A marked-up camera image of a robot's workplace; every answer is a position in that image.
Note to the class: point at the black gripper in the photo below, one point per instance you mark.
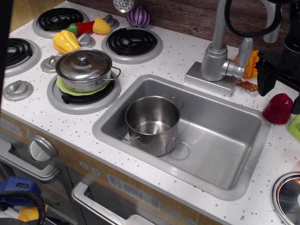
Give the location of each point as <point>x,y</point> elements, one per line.
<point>283,67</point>

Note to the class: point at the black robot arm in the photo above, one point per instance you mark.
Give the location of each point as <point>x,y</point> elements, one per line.
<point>292,39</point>

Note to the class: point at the silver toy sink basin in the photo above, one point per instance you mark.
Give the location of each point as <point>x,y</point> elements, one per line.
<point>219,142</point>

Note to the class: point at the open steel pot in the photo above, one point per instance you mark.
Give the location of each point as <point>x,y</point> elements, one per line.
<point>152,124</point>

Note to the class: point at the lidded steel pot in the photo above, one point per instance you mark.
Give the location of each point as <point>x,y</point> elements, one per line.
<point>86,70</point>

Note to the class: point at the orange toy spatula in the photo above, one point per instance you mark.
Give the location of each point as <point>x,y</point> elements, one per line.
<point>248,86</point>

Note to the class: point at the green toy item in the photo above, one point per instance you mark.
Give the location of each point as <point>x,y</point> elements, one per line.
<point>294,127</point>

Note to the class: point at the orange toy pumpkin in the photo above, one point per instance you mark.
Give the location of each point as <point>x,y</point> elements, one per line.
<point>251,71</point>

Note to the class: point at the silver toy faucet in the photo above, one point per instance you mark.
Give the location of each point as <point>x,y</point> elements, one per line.
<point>216,72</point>

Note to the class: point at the steel lid at right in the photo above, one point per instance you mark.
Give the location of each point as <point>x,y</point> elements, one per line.
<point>286,198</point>

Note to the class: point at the black burner back right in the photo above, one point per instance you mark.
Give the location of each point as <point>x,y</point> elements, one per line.
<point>131,46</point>

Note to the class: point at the black burner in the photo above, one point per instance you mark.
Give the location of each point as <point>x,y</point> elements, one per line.
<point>22,55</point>
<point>55,20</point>
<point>131,46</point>
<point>54,95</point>

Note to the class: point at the purple toy onion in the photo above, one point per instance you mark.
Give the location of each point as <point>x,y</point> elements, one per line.
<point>138,17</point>

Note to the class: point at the perforated steel ladle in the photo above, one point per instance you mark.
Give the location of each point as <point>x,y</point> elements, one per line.
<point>123,6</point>

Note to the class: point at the silver stove knob back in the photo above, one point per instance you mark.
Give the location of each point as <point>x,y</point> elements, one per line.
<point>112,22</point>

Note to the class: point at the silver stove knob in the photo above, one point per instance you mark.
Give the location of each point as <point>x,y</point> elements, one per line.
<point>49,64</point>
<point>18,91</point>
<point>86,41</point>
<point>112,22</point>

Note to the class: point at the black burner front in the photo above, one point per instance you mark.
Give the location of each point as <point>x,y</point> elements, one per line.
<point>54,95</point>

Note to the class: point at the yellow toy corn piece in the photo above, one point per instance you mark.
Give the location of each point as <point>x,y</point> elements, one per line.
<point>100,26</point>

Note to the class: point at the silver stove knob centre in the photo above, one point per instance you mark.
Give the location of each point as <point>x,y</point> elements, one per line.
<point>86,41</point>

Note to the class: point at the red toy chili pepper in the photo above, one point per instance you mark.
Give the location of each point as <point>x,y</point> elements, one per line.
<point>79,28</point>

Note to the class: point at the green round mat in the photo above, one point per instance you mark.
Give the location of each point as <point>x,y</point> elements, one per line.
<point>61,86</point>

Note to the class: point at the yellow toy bell pepper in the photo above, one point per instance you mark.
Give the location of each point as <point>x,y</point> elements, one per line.
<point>65,41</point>

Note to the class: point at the silver stove knob middle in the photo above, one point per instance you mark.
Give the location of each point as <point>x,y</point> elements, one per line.
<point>49,64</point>

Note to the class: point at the black burner back left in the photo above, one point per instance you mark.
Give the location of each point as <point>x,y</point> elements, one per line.
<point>55,20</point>

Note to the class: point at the silver oven dial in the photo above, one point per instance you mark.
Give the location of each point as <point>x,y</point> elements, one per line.
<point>41,150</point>

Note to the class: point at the black burner far left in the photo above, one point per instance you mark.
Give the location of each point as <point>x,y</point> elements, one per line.
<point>22,55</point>

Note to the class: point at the silver stove knob front left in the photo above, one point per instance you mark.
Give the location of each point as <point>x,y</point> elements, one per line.
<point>18,91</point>

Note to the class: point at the yellow cloth bottom left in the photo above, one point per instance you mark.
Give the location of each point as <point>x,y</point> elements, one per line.
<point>28,213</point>

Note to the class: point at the blue clamp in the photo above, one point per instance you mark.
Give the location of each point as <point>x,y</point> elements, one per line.
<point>18,191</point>

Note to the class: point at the silver dishwasher door handle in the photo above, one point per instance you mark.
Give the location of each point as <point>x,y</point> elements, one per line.
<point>110,207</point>

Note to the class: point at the silver oven door handle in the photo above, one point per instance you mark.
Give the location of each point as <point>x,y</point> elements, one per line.
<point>45,176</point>

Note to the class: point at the black foreground post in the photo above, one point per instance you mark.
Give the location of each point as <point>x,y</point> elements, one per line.
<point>6,8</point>

